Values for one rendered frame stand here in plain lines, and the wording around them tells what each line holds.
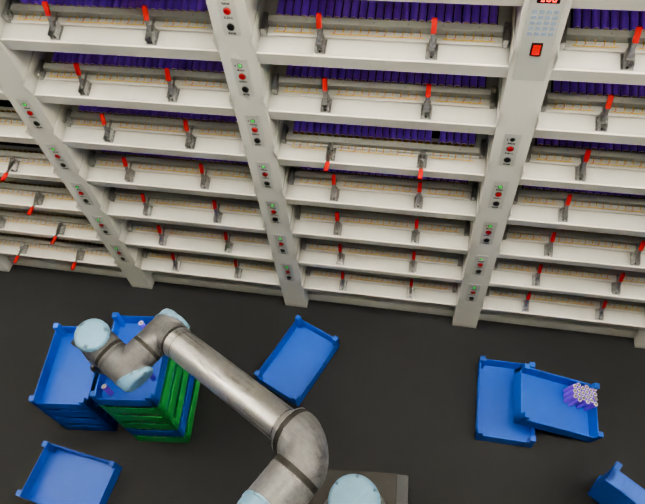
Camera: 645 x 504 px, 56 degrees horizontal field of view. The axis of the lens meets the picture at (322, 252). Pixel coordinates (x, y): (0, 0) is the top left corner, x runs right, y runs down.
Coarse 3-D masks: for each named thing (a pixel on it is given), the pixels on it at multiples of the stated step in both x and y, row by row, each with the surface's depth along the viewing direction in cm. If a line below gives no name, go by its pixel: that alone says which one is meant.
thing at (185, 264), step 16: (144, 256) 255; (160, 256) 257; (176, 256) 254; (192, 256) 254; (208, 256) 252; (160, 272) 258; (176, 272) 254; (192, 272) 253; (208, 272) 252; (224, 272) 252; (240, 272) 250; (256, 272) 250; (272, 272) 249
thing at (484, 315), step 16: (224, 288) 267; (240, 288) 264; (256, 288) 262; (272, 288) 260; (352, 304) 258; (368, 304) 256; (384, 304) 254; (400, 304) 251; (416, 304) 251; (496, 320) 248; (512, 320) 246; (528, 320) 244; (544, 320) 243; (560, 320) 242; (624, 336) 241
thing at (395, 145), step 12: (300, 144) 181; (336, 144) 180; (348, 144) 179; (360, 144) 178; (372, 144) 177; (384, 144) 176; (396, 144) 176; (408, 144) 176; (420, 144) 175; (432, 144) 175
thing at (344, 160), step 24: (288, 120) 185; (288, 144) 183; (480, 144) 175; (336, 168) 183; (360, 168) 180; (384, 168) 178; (408, 168) 176; (432, 168) 175; (456, 168) 174; (480, 168) 173
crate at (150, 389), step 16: (128, 320) 214; (144, 320) 213; (128, 336) 213; (160, 368) 200; (96, 384) 198; (112, 384) 203; (144, 384) 202; (160, 384) 200; (96, 400) 196; (112, 400) 195; (128, 400) 194; (144, 400) 194
